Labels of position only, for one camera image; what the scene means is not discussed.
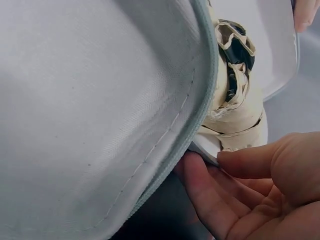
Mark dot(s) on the person's left hand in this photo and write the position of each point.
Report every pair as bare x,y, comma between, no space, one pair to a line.
306,13

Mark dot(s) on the person's right hand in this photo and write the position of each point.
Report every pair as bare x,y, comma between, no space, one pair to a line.
275,200

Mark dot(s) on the person's right thumb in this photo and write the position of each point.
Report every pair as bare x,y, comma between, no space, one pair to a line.
260,160

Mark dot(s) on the person's left fingers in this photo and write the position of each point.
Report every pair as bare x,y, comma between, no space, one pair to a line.
305,15

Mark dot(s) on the person's right fingers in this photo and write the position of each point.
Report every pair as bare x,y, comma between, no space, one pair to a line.
212,195

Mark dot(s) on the white fabric bag grey trim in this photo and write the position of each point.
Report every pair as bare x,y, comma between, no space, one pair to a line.
75,100

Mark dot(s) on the beige folded umbrella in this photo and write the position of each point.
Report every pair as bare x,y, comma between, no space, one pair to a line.
240,117

